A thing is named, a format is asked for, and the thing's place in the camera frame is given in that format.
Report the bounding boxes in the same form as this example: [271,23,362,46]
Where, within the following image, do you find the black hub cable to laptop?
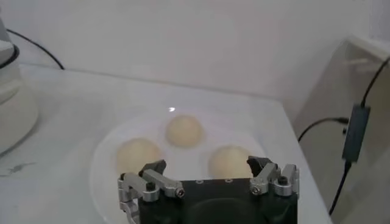
[361,56,390,107]

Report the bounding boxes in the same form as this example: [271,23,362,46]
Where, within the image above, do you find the grey panel behind desk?
[369,0,390,42]

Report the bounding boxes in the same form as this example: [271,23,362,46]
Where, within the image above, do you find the black usb hub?
[341,103,372,163]

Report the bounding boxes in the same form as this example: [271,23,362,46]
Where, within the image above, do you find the black pot power cord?
[5,29,65,71]

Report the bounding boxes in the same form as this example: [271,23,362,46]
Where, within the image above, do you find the black looping hub cable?
[297,117,350,143]

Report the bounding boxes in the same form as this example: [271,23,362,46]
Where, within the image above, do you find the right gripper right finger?
[246,155,301,198]

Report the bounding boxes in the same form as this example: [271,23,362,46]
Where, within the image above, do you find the white round plate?
[90,109,275,224]

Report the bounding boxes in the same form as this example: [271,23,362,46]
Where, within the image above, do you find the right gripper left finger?
[117,159,186,224]

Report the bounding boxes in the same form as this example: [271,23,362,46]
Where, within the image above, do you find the black hanging hub cable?
[328,160,353,216]

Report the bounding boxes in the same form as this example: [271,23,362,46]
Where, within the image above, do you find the cream steamed baozi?
[115,137,164,176]
[208,145,254,180]
[165,114,204,149]

